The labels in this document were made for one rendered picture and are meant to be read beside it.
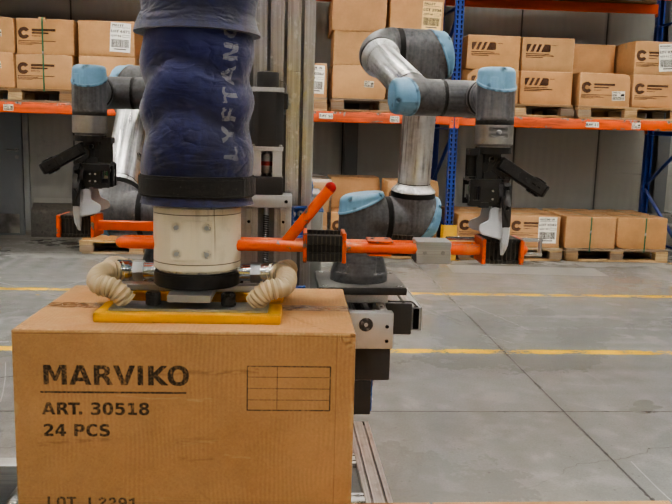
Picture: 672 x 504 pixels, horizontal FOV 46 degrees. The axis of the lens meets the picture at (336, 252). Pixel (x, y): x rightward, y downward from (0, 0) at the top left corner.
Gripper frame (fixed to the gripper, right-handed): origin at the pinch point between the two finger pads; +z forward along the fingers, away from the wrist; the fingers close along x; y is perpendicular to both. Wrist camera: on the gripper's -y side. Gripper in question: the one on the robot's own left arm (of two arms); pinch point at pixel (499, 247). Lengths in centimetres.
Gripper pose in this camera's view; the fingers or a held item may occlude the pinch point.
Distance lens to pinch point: 161.8
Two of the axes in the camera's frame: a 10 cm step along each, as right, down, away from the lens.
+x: 0.5, 1.5, -9.9
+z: -0.2, 9.9, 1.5
